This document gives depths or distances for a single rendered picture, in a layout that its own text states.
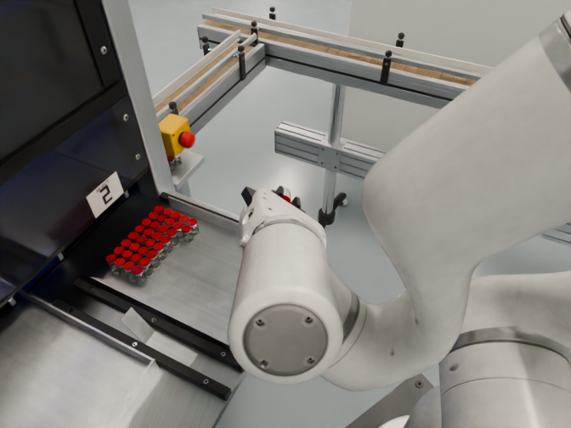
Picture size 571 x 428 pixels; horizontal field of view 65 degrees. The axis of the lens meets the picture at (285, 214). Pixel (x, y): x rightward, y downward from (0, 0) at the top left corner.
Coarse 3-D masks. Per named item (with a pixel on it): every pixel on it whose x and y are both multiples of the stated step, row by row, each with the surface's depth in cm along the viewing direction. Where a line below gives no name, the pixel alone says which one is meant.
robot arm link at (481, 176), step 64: (512, 64) 21; (448, 128) 23; (512, 128) 20; (384, 192) 26; (448, 192) 23; (512, 192) 21; (448, 256) 25; (384, 320) 37; (448, 320) 29; (384, 384) 36
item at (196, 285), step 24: (192, 216) 106; (216, 216) 101; (216, 240) 101; (168, 264) 96; (192, 264) 96; (216, 264) 96; (120, 288) 92; (144, 288) 92; (168, 288) 92; (192, 288) 92; (216, 288) 92; (168, 312) 88; (192, 312) 88; (216, 312) 88; (216, 336) 81
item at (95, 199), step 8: (112, 176) 91; (104, 184) 90; (112, 184) 92; (120, 184) 94; (96, 192) 88; (104, 192) 90; (112, 192) 93; (120, 192) 95; (88, 200) 87; (96, 200) 89; (112, 200) 93; (96, 208) 90; (104, 208) 92; (96, 216) 91
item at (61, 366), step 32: (0, 320) 87; (32, 320) 87; (64, 320) 87; (0, 352) 82; (32, 352) 82; (64, 352) 82; (96, 352) 82; (128, 352) 81; (0, 384) 78; (32, 384) 78; (64, 384) 78; (96, 384) 78; (128, 384) 78; (0, 416) 75; (32, 416) 75; (64, 416) 75; (96, 416) 75
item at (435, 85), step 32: (224, 32) 161; (256, 32) 154; (288, 32) 153; (320, 32) 154; (288, 64) 157; (320, 64) 152; (352, 64) 146; (384, 64) 140; (416, 64) 139; (448, 64) 141; (416, 96) 144; (448, 96) 139
